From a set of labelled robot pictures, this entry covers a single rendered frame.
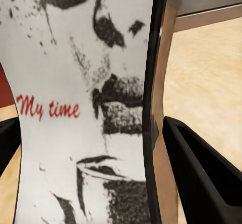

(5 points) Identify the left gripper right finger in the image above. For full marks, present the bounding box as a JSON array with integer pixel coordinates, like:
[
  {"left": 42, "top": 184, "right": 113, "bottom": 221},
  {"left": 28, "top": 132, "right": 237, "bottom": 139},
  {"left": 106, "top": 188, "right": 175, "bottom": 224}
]
[{"left": 162, "top": 116, "right": 242, "bottom": 224}]

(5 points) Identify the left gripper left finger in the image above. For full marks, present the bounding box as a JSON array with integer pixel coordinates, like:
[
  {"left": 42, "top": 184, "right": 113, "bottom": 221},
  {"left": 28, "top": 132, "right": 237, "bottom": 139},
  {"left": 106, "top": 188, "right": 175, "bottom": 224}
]
[{"left": 0, "top": 117, "right": 21, "bottom": 176}]

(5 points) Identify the bottle of coffee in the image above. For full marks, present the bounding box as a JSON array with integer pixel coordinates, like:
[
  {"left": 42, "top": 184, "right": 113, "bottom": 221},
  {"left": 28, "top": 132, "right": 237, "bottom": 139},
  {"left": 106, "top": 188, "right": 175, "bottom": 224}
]
[{"left": 0, "top": 0, "right": 179, "bottom": 224}]

